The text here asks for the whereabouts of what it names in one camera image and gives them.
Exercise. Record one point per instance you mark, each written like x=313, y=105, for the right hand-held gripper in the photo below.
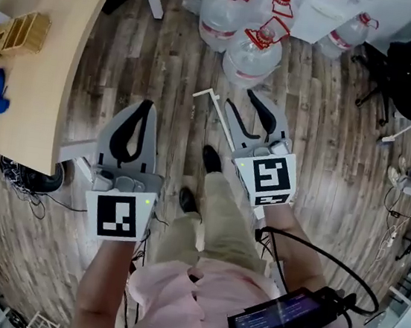
x=271, y=175

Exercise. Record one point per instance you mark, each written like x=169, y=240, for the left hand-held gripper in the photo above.
x=116, y=215

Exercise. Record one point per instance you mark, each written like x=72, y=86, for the person's left forearm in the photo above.
x=102, y=288

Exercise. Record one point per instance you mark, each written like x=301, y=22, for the person's right forearm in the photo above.
x=292, y=246

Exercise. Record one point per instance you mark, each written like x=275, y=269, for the person's right black shoe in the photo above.
x=211, y=159

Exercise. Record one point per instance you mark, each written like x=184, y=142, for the person's black shoe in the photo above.
x=211, y=159
x=188, y=200

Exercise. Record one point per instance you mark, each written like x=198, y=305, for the person's left black shoe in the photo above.
x=188, y=200

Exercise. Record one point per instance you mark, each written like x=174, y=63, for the person's khaki trousers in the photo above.
x=227, y=230

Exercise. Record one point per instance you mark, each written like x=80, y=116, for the wooden table with white legs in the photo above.
x=40, y=81

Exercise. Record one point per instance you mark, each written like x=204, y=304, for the white water dispenser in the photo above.
x=323, y=13

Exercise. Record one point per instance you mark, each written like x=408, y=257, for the wooden tray box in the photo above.
x=19, y=35

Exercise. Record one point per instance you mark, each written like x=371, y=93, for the black power adapter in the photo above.
x=395, y=214

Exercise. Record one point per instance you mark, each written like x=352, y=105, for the black office chair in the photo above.
x=410, y=62

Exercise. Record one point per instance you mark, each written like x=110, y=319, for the person's pink shirt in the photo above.
x=179, y=306

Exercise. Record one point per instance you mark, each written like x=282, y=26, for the white power strip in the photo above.
x=391, y=239

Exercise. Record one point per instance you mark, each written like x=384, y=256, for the black chest-mounted screen device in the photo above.
x=275, y=318

